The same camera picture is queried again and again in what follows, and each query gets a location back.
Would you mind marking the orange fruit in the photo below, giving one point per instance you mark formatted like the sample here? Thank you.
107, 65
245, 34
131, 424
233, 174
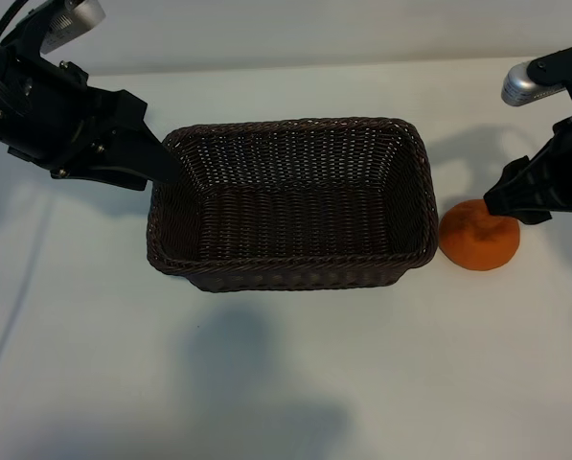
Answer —
477, 244

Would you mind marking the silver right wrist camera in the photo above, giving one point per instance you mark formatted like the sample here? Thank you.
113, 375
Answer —
518, 86

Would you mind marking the dark brown wicker basket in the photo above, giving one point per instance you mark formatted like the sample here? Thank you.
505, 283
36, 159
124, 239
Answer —
290, 225

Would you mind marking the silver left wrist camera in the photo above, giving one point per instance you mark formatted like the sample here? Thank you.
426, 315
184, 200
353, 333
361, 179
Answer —
77, 14

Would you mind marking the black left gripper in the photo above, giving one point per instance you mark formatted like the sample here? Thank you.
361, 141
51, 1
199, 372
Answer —
41, 110

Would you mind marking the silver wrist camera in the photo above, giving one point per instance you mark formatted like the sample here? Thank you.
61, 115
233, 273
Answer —
518, 86
77, 14

